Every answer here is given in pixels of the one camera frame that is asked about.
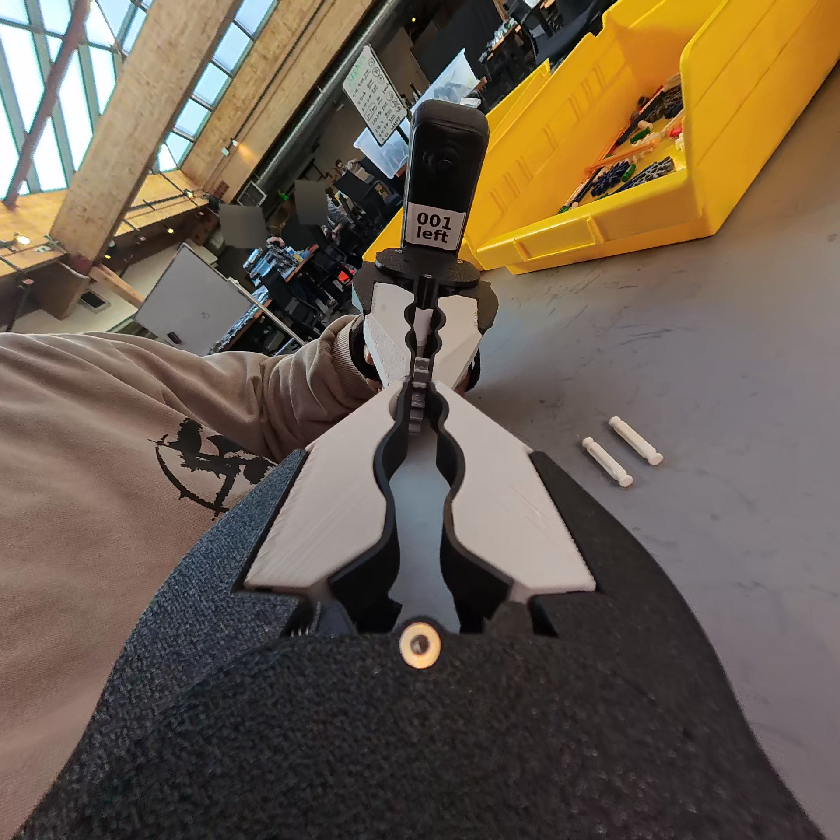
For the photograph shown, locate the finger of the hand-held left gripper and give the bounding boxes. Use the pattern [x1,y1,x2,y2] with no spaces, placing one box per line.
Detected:
[428,297,480,395]
[364,282,422,389]

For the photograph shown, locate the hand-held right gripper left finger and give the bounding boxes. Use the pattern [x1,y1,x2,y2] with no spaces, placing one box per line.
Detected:
[244,384,403,636]

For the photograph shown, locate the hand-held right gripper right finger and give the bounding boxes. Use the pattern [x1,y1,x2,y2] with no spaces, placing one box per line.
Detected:
[428,381,597,636]

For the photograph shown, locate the pile of colourful building pieces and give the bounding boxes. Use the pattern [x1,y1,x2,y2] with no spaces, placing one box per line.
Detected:
[558,73,687,215]

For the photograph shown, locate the yellow plastic bin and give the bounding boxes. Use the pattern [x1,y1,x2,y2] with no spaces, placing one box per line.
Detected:
[476,0,840,277]
[363,58,553,271]

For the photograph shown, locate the grey desk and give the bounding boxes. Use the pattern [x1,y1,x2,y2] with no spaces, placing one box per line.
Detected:
[453,66,840,840]

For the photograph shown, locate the white hanging sign board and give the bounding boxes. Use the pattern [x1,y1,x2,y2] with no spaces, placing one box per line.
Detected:
[342,44,410,147]

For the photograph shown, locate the white standing whiteboard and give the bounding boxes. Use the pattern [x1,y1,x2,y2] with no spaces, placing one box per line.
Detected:
[134,243,255,357]

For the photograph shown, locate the person's brown clothing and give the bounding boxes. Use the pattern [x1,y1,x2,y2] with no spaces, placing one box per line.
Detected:
[0,328,368,837]

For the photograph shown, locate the metal ventilation duct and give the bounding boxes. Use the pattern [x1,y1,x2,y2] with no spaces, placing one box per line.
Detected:
[249,0,403,198]

